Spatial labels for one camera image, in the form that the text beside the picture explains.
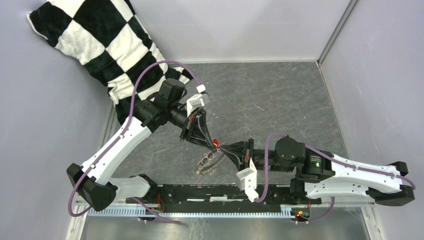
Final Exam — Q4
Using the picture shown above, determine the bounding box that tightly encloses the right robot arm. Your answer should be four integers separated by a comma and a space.
219, 133, 416, 207

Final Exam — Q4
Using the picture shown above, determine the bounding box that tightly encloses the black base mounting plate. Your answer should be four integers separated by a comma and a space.
140, 184, 322, 214

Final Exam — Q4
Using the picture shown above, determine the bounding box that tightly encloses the black white checkered pillow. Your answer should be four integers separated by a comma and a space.
27, 0, 192, 123

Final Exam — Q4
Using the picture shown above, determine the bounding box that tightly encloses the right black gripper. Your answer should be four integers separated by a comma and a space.
219, 138, 294, 173

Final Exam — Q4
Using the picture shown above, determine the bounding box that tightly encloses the aluminium frame rail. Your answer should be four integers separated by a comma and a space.
66, 197, 382, 240

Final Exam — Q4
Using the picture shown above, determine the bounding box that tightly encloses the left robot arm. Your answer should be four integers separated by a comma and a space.
66, 79, 217, 212

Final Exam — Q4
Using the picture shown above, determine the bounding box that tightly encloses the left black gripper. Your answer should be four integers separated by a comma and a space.
168, 103, 215, 151

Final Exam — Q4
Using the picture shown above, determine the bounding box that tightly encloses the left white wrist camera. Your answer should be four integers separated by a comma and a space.
186, 93, 209, 117

